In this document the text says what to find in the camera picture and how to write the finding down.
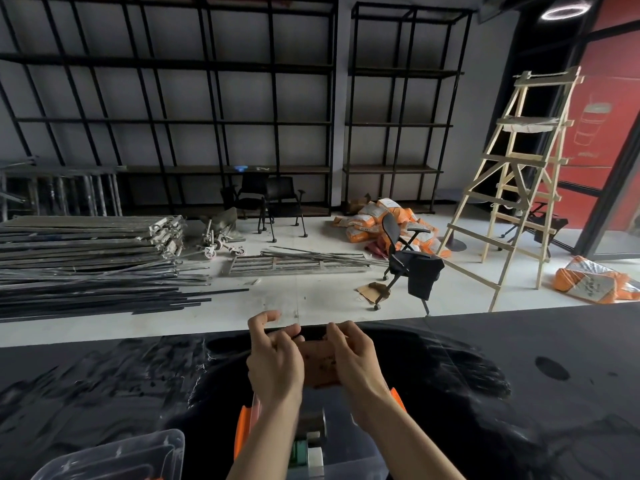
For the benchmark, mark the person's right hand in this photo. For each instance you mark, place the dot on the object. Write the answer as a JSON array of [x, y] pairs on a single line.
[[360, 374]]

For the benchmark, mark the person's left hand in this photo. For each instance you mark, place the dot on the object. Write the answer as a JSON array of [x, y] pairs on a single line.
[[272, 367]]

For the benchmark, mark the person's left thumb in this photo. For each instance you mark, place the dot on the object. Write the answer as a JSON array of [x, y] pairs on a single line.
[[295, 337]]

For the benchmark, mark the person's right thumb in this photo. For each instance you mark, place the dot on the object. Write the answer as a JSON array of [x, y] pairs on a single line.
[[336, 339]]

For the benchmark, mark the brown cardboard card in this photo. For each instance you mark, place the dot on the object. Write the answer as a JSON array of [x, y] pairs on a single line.
[[317, 367]]

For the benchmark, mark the person's right forearm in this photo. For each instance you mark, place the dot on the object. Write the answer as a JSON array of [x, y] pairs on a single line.
[[405, 444]]

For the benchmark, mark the person's left forearm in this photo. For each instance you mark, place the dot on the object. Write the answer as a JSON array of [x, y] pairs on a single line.
[[265, 444]]

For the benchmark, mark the flat cardboard piece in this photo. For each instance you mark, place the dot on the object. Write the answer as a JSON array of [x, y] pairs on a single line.
[[371, 292]]

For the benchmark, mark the black cloth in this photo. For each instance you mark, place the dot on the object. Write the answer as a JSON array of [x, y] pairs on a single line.
[[425, 277]]

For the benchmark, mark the green small item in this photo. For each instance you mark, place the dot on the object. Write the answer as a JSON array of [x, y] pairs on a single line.
[[300, 452]]

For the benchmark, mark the clear storage box orange latches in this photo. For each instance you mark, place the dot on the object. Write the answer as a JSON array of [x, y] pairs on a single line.
[[350, 454]]

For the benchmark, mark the scaffold caster wheels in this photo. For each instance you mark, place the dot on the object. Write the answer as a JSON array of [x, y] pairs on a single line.
[[217, 244]]

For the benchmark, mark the black swivel office chair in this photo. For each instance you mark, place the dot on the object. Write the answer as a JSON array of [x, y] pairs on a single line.
[[392, 232]]

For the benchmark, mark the pile of orange sacks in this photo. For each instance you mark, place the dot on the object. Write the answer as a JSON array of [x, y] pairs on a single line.
[[367, 222]]

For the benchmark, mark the white small box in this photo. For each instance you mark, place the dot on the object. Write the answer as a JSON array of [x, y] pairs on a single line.
[[316, 462]]

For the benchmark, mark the brown cardboard box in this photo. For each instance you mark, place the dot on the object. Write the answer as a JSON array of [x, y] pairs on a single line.
[[359, 203]]

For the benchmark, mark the black folding chair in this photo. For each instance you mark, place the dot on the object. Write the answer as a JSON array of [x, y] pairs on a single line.
[[252, 187], [282, 189]]

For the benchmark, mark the clear plastic lid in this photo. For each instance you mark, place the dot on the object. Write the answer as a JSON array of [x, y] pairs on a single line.
[[120, 457]]

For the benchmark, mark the bundle of dark metal rods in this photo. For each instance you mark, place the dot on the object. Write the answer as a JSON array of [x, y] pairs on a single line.
[[85, 297]]

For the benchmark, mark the black low chair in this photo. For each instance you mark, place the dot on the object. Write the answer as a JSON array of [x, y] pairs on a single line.
[[545, 227]]

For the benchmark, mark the wooden step ladder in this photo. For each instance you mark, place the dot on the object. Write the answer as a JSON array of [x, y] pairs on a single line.
[[510, 159]]

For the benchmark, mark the orange white single sack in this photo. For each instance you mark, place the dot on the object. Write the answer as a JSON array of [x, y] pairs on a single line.
[[590, 282]]

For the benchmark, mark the wide black metal shelf rack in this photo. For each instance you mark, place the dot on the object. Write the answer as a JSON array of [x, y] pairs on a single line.
[[272, 67]]

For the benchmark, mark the narrow black metal shelf rack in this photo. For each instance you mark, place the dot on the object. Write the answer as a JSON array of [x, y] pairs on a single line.
[[400, 72]]

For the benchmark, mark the metal scaffold frames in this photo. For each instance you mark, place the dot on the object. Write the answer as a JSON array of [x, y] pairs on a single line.
[[60, 194]]

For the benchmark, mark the metal ladder frame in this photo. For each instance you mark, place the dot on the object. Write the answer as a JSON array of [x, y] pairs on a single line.
[[295, 264]]

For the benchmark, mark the round grey pedestal table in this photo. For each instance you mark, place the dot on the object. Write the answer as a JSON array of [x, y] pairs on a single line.
[[452, 244]]

